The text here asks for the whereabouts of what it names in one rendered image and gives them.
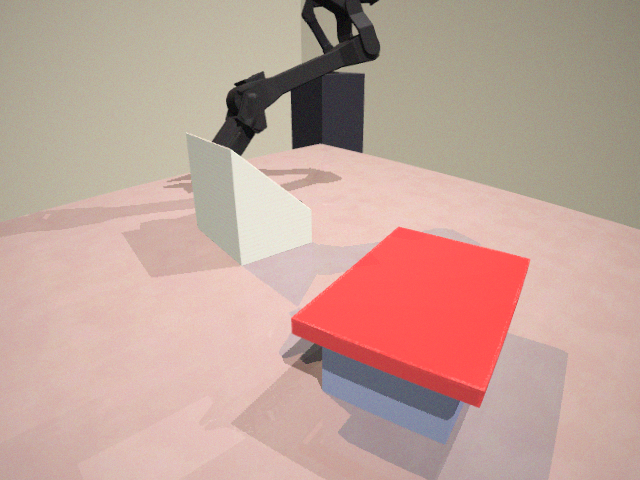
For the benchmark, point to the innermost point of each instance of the red box lid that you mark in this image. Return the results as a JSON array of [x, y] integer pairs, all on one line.
[[428, 309]]

